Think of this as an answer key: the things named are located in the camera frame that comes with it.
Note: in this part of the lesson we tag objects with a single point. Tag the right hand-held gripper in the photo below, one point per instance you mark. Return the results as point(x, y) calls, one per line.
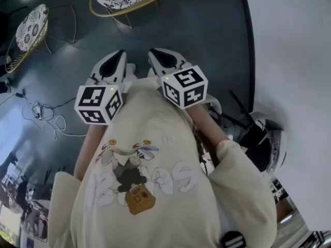
point(186, 86)

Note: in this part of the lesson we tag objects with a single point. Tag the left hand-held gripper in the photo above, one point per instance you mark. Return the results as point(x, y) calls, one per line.
point(93, 99)

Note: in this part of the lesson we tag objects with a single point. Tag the person's left forearm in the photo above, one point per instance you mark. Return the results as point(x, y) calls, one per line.
point(89, 148)

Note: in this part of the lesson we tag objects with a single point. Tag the person's right forearm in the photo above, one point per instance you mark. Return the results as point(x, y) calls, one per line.
point(207, 128)

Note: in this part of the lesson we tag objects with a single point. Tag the person's cream printed shirt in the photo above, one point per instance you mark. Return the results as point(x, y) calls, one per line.
point(155, 128)

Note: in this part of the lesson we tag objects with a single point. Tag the white power adapter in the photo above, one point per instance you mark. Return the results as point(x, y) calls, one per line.
point(38, 111)

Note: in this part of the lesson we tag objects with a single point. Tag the small black plug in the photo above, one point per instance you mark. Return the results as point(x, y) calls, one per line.
point(20, 95)

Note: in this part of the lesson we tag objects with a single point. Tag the cluttered white workbench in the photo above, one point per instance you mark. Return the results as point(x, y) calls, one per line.
point(28, 210)

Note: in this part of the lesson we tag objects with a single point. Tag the black striped round badge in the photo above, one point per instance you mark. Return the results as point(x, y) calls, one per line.
point(233, 240)

